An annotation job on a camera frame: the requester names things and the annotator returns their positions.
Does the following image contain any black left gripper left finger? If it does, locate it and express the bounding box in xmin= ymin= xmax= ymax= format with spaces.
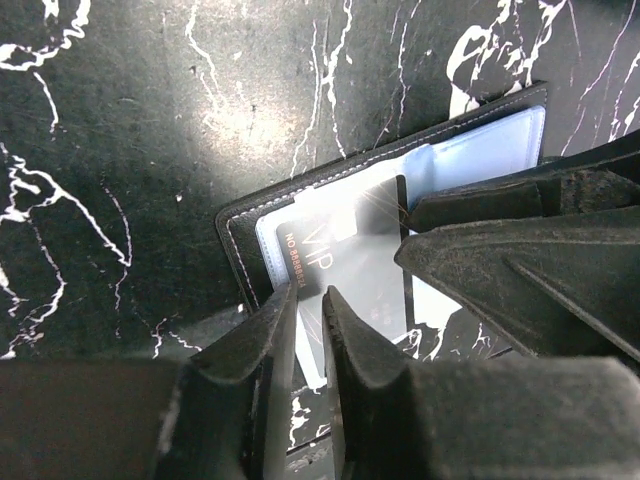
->
xmin=1 ymin=284 xmax=297 ymax=479

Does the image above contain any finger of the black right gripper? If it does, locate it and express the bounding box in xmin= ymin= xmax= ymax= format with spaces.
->
xmin=407 ymin=131 xmax=639 ymax=233
xmin=395 ymin=207 xmax=639 ymax=362

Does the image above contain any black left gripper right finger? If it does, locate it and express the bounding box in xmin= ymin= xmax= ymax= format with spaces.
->
xmin=322 ymin=288 xmax=639 ymax=479

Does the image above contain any black VIP card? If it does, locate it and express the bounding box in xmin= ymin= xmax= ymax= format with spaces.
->
xmin=275 ymin=175 xmax=413 ymax=389

